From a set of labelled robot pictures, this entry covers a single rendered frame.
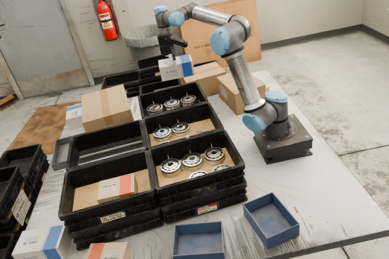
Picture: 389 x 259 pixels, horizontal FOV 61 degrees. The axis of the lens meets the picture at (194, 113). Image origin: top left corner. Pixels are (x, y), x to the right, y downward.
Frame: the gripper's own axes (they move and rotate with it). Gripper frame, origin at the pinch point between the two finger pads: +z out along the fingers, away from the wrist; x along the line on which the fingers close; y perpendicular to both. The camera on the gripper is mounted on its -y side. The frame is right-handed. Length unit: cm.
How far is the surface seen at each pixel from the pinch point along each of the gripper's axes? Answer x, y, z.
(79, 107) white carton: -33, 75, 31
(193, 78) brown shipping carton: -28.6, -10.6, 24.8
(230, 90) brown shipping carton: 0.2, -31.1, 25.0
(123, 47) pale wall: -256, 63, 66
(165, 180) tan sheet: 68, 16, 28
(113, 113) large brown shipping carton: 5.7, 43.7, 20.4
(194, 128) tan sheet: 29.7, -2.6, 27.7
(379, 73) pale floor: -126, -223, 112
